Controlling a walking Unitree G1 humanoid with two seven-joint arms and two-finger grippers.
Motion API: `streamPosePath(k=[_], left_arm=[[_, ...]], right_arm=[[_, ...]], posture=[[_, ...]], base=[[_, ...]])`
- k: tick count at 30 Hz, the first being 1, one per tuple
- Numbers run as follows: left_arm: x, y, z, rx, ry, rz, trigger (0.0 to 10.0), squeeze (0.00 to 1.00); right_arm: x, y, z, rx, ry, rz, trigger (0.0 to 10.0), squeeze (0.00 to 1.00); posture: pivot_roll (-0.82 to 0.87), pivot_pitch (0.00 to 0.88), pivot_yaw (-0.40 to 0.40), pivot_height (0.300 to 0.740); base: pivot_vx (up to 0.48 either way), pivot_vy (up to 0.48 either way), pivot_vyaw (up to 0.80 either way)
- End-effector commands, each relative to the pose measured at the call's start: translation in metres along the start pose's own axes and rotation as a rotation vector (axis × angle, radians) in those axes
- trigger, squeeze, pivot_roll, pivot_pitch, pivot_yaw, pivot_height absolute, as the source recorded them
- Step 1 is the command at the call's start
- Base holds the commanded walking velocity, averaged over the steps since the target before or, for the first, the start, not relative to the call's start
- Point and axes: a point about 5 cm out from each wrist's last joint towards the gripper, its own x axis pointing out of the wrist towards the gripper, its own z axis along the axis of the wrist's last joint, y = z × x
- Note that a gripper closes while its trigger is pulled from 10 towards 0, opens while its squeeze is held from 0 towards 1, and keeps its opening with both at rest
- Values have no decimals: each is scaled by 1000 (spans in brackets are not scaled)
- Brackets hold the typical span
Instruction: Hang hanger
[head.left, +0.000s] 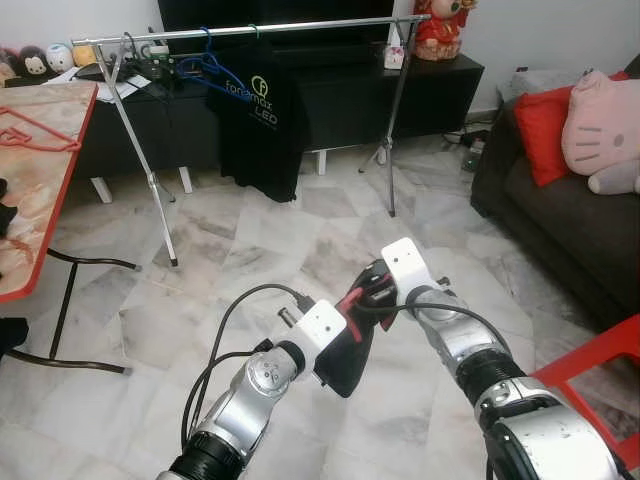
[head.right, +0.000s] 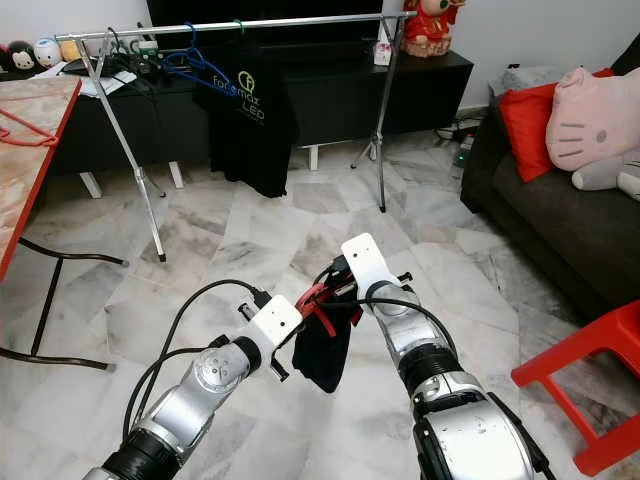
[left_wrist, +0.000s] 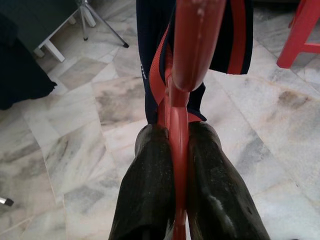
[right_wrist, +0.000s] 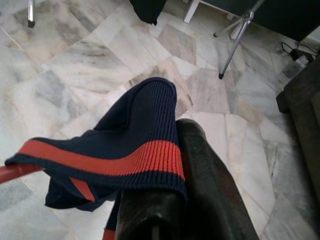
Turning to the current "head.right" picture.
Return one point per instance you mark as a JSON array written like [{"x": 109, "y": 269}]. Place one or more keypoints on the black low TV cabinet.
[{"x": 340, "y": 95}]

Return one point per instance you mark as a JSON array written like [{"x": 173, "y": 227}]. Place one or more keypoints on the dark brown fabric sofa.
[{"x": 560, "y": 230}]

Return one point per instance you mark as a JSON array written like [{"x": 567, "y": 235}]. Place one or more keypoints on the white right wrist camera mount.
[{"x": 365, "y": 260}]

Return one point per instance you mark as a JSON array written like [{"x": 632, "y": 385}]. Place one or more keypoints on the white round plush toy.
[{"x": 46, "y": 53}]

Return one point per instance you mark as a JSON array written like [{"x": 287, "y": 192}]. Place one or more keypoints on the silver metal clothes rack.
[{"x": 310, "y": 21}]

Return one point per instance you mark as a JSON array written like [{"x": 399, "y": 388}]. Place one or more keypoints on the white papers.
[{"x": 105, "y": 83}]

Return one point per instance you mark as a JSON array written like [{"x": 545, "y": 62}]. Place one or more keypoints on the red plastic clothes hanger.
[
  {"x": 320, "y": 300},
  {"x": 50, "y": 140}
]

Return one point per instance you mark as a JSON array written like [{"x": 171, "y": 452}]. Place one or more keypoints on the navy shirt orange stripes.
[{"x": 320, "y": 365}]

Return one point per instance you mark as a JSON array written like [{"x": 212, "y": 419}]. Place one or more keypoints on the large grey Totoro plush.
[{"x": 610, "y": 175}]

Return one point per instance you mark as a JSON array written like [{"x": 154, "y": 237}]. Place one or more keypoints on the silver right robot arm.
[{"x": 480, "y": 440}]

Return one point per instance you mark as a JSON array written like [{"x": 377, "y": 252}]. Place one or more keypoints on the pink cat face pillow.
[{"x": 595, "y": 120}]

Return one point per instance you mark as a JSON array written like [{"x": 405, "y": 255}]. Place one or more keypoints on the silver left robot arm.
[{"x": 200, "y": 390}]

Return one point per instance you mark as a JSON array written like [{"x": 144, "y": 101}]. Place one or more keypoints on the green clothes hanger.
[{"x": 238, "y": 27}]

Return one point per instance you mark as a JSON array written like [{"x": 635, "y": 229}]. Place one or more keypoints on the black green electronic gadget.
[{"x": 157, "y": 58}]

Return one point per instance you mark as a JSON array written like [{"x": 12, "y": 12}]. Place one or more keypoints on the blue plastic clothes hanger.
[{"x": 198, "y": 63}]

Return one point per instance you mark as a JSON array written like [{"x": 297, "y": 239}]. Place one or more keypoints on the marble table with red edge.
[{"x": 30, "y": 180}]

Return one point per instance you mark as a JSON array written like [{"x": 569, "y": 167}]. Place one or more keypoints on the red cushion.
[{"x": 525, "y": 130}]

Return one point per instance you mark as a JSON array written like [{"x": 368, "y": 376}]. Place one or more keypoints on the red plastic stool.
[{"x": 590, "y": 340}]

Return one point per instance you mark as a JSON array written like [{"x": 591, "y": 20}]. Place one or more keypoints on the small white pink box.
[{"x": 382, "y": 53}]

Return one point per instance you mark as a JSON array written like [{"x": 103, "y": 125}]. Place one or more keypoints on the yellow plush toy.
[{"x": 70, "y": 51}]

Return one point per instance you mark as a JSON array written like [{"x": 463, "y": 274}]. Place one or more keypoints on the grey plastic bag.
[{"x": 520, "y": 78}]

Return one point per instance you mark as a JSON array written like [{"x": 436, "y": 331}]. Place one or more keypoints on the black power strip green light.
[{"x": 463, "y": 150}]

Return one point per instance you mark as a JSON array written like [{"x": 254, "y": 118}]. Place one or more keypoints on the black television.
[{"x": 260, "y": 8}]

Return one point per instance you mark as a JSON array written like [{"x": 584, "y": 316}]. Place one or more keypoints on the red and gold figurine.
[{"x": 428, "y": 30}]

